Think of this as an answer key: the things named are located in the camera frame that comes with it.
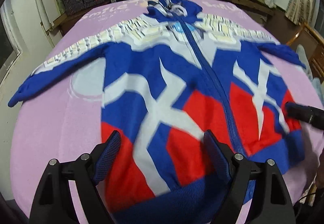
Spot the blue red white jacket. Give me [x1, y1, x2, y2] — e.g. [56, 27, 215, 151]
[8, 0, 305, 223]

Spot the pink bed sheet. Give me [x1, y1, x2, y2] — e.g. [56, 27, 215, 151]
[11, 0, 323, 222]

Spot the wooden side furniture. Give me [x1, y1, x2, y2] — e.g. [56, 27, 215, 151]
[286, 23, 324, 82]

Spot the window with white frame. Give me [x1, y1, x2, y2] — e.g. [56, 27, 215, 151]
[1, 3, 21, 82]

